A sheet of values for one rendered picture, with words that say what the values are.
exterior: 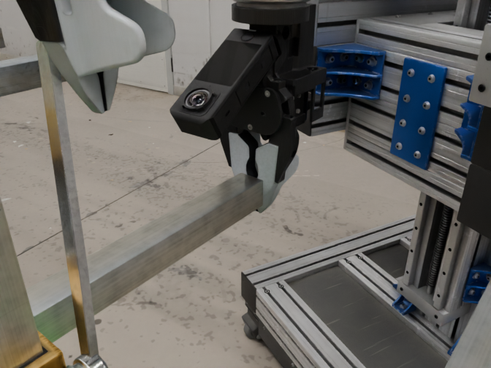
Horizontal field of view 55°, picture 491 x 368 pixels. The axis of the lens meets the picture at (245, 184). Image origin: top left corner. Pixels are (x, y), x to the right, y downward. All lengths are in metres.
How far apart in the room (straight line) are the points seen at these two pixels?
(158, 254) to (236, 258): 1.42
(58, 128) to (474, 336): 0.28
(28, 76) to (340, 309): 0.99
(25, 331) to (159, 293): 1.40
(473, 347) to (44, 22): 0.31
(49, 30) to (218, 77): 0.17
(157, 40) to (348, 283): 1.17
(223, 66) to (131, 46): 0.16
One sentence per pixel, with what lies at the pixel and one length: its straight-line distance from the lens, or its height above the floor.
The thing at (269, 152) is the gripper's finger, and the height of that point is 0.89.
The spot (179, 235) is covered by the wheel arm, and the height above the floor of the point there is 0.86.
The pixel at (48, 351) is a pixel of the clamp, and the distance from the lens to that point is 0.30.
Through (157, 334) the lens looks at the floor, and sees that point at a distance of 1.54.
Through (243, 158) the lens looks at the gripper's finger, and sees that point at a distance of 0.48.
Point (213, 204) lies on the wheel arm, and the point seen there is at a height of 0.86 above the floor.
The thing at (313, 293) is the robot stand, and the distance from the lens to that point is 1.34.
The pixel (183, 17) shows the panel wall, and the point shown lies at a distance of 3.59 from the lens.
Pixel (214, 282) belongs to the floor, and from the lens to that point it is 1.70.
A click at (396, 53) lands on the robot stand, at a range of 0.88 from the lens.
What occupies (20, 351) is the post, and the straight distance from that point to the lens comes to 0.29.
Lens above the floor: 1.08
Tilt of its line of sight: 27 degrees down
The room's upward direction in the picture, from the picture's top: straight up
